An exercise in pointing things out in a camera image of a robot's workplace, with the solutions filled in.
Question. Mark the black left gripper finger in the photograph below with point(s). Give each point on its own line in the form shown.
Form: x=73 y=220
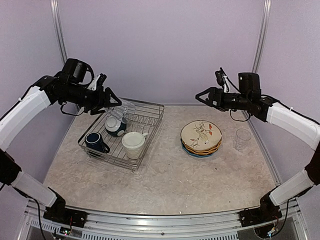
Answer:
x=111 y=99
x=98 y=110

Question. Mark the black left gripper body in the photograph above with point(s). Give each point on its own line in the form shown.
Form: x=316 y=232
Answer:
x=96 y=100

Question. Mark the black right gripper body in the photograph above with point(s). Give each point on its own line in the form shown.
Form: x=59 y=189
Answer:
x=221 y=104

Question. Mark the clear glass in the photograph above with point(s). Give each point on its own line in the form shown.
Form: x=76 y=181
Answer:
x=121 y=112
x=242 y=137

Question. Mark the cream plate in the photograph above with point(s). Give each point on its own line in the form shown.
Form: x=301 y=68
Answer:
x=200 y=134

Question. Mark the cream ribbed mug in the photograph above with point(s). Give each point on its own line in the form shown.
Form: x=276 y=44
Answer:
x=133 y=144

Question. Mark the yellow polka dot plate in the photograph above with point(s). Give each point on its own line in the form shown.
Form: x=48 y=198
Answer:
x=204 y=152

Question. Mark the blue polka dot plate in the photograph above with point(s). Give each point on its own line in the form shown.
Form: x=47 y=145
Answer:
x=195 y=155

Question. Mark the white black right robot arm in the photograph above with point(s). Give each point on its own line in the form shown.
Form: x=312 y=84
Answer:
x=249 y=98

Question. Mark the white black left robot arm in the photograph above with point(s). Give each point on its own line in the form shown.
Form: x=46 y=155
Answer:
x=75 y=83

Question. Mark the dark blue mug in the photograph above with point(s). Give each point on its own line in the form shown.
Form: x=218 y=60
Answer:
x=94 y=140

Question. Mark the dark teal bowl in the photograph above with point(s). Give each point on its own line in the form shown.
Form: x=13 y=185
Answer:
x=114 y=126

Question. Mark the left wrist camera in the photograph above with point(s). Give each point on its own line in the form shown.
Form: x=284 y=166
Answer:
x=97 y=82

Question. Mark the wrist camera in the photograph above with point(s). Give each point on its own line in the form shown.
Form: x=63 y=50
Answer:
x=97 y=82
x=223 y=80

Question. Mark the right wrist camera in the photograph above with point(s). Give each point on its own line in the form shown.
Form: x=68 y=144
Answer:
x=223 y=80

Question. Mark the wire dish rack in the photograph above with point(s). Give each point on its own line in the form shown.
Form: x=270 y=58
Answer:
x=121 y=135

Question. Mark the right aluminium corner post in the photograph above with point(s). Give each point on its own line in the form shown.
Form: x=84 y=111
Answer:
x=262 y=35

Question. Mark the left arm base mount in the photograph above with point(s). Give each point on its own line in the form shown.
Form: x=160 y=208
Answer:
x=67 y=216

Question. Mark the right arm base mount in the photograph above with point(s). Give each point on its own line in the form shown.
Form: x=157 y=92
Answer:
x=254 y=216

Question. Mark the aluminium front rail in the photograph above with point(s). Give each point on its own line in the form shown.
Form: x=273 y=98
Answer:
x=103 y=225

